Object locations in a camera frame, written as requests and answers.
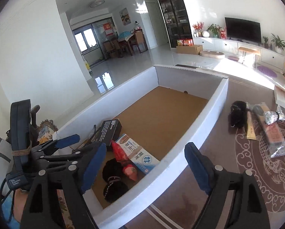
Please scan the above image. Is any red snack packet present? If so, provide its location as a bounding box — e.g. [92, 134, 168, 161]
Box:
[111, 141, 137, 181]

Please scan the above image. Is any floral cushion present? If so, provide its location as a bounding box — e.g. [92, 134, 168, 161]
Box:
[37, 119, 58, 145]

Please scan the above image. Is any black glass display cabinet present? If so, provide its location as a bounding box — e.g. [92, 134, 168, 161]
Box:
[158, 0, 193, 48]

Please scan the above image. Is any blue white medicine box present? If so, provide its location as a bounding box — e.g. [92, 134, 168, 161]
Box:
[117, 134, 160, 175]

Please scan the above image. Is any white cardboard box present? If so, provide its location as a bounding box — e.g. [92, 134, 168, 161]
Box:
[54, 65, 228, 228]

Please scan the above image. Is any silver bundle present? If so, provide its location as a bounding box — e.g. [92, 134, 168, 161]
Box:
[264, 105, 285, 125]

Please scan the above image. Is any black scrunchie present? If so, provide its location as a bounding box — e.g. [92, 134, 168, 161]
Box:
[229, 101, 247, 128]

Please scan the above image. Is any pink phone case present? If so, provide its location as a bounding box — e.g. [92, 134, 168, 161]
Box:
[252, 102, 285, 158]

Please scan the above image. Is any green potted plant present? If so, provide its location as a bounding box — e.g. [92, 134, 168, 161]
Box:
[271, 34, 285, 54]

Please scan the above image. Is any white tv cabinet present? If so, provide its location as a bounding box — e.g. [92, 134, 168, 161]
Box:
[193, 37, 285, 71]

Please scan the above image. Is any black television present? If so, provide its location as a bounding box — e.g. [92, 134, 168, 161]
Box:
[225, 17, 262, 44]

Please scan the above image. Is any gold cosmetic tube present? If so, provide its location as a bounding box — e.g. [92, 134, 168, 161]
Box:
[246, 111, 256, 140]

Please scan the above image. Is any black small box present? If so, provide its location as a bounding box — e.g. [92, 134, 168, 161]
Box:
[92, 119, 122, 151]

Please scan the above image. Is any brown cardboard carton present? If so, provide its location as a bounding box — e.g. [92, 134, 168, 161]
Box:
[176, 44, 203, 55]

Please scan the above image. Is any black round pouch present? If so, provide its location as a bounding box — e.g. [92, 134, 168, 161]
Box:
[102, 159, 129, 203]

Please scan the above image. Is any red flower vase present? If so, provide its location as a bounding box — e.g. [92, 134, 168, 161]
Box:
[193, 22, 204, 37]

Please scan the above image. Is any wooden dining table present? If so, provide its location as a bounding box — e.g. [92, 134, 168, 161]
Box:
[118, 31, 135, 56]

